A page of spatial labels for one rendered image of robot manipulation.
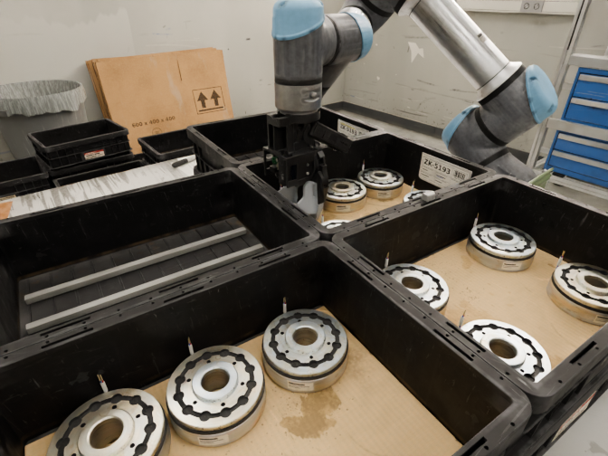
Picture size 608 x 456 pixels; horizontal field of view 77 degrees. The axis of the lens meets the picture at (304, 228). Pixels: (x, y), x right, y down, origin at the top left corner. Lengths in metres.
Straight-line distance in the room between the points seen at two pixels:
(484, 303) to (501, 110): 0.52
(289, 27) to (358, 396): 0.48
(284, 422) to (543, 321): 0.38
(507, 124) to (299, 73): 0.57
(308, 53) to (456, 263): 0.41
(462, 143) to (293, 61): 0.58
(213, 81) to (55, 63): 1.14
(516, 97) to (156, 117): 2.83
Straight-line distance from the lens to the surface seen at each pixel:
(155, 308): 0.44
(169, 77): 3.45
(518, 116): 1.01
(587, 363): 0.45
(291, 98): 0.61
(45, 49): 3.41
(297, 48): 0.60
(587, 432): 0.71
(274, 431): 0.45
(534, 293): 0.68
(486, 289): 0.65
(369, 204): 0.83
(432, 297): 0.56
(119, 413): 0.45
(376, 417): 0.46
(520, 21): 3.62
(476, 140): 1.05
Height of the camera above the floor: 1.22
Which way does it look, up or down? 32 degrees down
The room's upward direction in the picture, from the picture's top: straight up
